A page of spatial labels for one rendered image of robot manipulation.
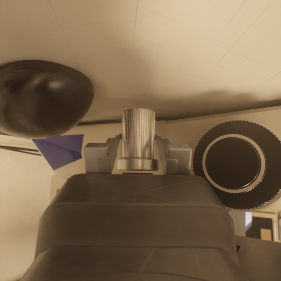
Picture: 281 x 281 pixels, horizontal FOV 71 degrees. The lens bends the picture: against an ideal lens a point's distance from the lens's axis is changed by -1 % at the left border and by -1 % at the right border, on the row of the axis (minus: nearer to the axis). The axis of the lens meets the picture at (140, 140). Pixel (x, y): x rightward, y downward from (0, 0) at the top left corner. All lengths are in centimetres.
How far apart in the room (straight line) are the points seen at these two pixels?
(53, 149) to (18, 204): 44
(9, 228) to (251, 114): 67
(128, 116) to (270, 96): 11
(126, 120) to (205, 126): 8
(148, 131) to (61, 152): 15
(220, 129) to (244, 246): 26
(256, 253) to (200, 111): 24
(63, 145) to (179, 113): 15
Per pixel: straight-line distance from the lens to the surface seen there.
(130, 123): 15
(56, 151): 28
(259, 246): 40
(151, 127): 15
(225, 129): 16
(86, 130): 24
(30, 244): 76
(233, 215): 76
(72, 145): 26
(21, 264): 76
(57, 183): 33
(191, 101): 18
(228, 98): 18
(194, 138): 20
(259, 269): 31
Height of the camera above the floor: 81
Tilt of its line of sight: 8 degrees down
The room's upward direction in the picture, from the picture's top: 179 degrees counter-clockwise
